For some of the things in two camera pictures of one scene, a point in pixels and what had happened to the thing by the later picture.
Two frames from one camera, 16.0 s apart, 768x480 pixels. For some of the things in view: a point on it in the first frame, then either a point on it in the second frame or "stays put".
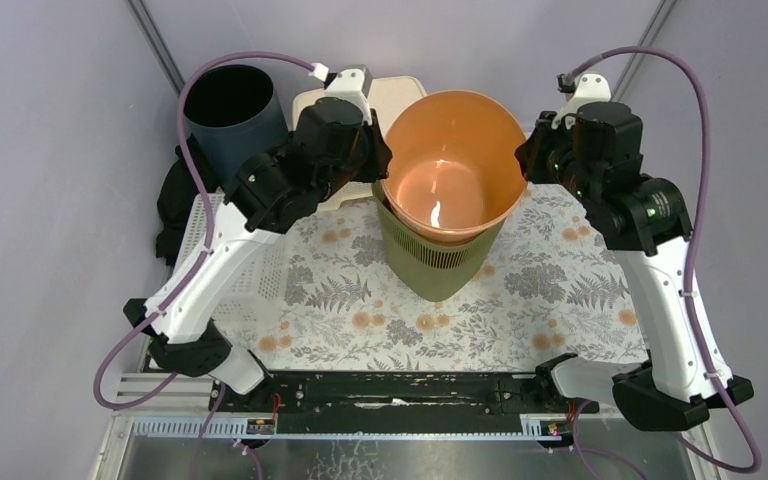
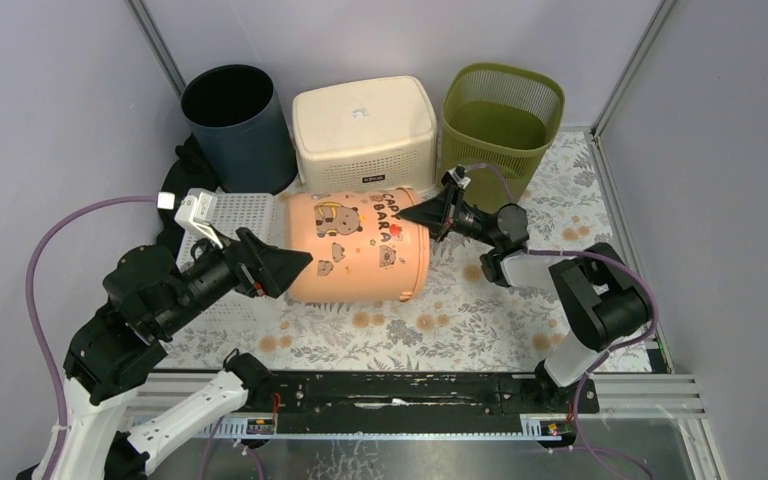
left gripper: x=376 y=153 to x=249 y=264
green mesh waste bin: x=430 y=269 to x=498 y=121
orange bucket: x=453 y=174 to x=362 y=248
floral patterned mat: x=560 y=289 stays put
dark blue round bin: x=233 y=112 stays put
